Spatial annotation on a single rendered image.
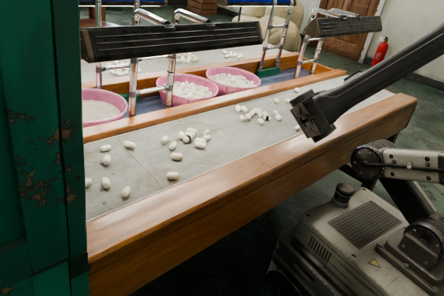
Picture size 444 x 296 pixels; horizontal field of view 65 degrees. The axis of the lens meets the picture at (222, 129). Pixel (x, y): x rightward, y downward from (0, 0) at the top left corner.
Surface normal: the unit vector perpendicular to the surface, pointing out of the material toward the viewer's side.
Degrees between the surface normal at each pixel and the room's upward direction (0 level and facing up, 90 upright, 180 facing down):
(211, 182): 0
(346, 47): 90
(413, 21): 90
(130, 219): 0
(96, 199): 0
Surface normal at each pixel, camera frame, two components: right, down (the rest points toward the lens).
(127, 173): 0.15, -0.87
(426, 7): -0.69, 0.26
